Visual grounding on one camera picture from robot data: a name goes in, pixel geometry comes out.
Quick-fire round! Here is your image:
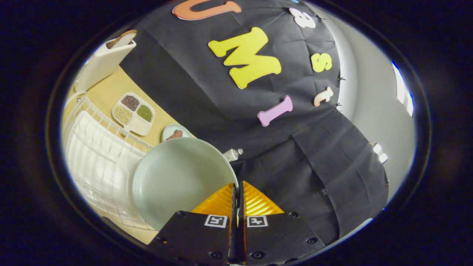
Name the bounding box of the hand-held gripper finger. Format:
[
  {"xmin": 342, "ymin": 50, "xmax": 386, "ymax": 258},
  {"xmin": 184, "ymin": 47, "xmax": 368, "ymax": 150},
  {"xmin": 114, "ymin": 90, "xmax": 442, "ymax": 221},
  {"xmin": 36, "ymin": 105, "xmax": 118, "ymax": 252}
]
[
  {"xmin": 238, "ymin": 181, "xmax": 326, "ymax": 266},
  {"xmin": 147, "ymin": 183, "xmax": 238, "ymax": 266}
]

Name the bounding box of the pale green plate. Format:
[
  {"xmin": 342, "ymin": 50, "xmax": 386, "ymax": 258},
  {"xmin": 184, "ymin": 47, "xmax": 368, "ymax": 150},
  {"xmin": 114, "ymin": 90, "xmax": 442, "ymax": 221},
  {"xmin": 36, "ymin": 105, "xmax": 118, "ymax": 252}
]
[
  {"xmin": 132, "ymin": 139, "xmax": 239, "ymax": 231},
  {"xmin": 161, "ymin": 123, "xmax": 193, "ymax": 142}
]

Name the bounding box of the white wire dish rack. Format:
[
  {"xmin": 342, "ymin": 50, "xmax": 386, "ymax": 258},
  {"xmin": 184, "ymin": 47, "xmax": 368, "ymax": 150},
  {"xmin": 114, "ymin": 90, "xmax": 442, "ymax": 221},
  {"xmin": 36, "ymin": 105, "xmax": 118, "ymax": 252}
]
[{"xmin": 62, "ymin": 95, "xmax": 157, "ymax": 231}]

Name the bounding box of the green tea bottle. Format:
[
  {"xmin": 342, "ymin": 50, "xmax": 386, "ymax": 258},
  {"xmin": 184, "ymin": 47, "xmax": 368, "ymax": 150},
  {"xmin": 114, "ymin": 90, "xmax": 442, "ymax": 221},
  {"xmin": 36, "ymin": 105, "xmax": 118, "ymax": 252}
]
[{"xmin": 223, "ymin": 148, "xmax": 244, "ymax": 163}]

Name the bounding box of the black backdrop cloth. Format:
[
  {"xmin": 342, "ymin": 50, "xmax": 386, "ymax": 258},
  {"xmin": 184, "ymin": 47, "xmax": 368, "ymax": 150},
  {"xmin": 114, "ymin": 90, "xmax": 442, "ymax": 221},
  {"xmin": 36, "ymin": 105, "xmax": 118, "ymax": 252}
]
[{"xmin": 120, "ymin": 0, "xmax": 390, "ymax": 246}]

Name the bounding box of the white divided grain tray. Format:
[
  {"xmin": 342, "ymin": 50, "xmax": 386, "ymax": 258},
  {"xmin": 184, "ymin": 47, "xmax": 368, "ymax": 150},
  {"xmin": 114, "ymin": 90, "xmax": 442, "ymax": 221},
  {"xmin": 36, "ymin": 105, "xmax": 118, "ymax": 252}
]
[{"xmin": 112, "ymin": 92, "xmax": 156, "ymax": 136}]

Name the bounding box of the white toaster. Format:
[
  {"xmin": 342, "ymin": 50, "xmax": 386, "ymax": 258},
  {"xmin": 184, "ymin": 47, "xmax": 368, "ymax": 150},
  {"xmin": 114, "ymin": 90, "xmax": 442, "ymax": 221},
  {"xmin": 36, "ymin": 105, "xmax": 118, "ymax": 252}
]
[{"xmin": 75, "ymin": 39, "xmax": 137, "ymax": 93}]

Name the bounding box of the brown bread slice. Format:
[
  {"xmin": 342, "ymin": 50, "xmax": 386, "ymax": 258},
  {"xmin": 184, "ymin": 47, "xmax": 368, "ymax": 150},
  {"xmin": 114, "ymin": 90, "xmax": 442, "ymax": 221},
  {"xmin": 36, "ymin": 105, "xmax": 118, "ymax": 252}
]
[{"xmin": 106, "ymin": 30, "xmax": 137, "ymax": 50}]

